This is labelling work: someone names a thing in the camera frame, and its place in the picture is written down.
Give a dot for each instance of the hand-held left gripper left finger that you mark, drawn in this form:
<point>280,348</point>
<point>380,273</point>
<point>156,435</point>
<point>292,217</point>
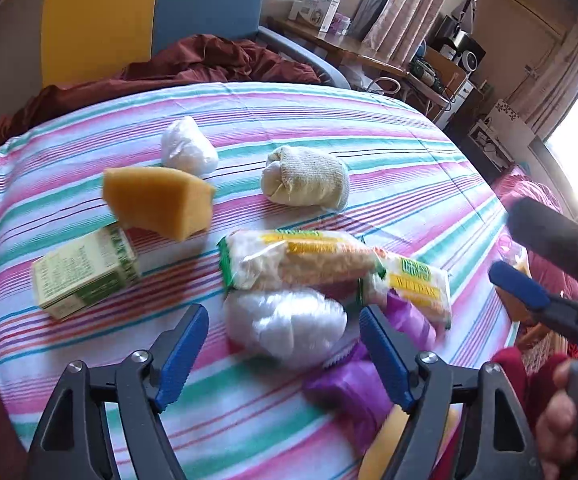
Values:
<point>184,355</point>

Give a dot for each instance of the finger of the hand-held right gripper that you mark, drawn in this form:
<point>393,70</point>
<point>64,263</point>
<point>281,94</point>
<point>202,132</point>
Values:
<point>554,240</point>
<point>519,287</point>

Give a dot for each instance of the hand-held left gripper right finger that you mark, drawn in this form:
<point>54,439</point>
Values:
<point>386,355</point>

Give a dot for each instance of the large white plastic bag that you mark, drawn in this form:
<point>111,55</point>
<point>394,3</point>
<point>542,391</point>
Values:
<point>284,320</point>

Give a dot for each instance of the beige sock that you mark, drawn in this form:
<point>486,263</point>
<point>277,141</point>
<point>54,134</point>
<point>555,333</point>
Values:
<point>306,177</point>

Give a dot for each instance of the person's right hand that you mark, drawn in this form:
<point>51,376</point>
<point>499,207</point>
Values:
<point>556,425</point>

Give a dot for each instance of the pink blanket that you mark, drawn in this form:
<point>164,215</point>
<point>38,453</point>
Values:
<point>529,195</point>

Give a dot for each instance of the purple packet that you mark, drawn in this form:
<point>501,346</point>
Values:
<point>354,395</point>

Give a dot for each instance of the yellow green snack packet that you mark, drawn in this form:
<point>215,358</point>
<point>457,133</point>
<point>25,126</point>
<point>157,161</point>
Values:
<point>299,260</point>
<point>419,285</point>

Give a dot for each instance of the red cloth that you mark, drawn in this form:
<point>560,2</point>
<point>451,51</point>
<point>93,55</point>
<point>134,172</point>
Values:
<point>516,375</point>

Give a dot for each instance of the green and white carton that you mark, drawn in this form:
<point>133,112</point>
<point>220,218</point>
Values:
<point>86,272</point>

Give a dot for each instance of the orange wedge sponge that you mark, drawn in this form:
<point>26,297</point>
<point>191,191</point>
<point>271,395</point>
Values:
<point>159,200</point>

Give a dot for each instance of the small white plastic bag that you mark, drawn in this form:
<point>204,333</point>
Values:
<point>189,147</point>

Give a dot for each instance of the black silver stereo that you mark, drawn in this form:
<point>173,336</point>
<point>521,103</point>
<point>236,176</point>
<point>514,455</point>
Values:
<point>464,50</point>

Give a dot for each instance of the striped bed sheet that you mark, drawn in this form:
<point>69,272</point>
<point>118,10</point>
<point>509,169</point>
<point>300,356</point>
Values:
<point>369,125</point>

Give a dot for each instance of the wooden desk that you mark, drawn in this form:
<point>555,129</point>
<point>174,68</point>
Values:
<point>359,50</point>

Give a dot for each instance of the pink patterned curtain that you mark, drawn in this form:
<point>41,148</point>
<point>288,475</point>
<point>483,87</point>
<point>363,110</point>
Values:
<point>409,0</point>

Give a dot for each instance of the maroon blanket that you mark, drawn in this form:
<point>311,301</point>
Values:
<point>194,60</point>

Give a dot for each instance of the small purple box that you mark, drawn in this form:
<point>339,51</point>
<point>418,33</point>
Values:
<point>340,24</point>

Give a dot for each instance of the yellow blue grey armchair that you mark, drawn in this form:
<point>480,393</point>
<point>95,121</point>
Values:
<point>104,15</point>

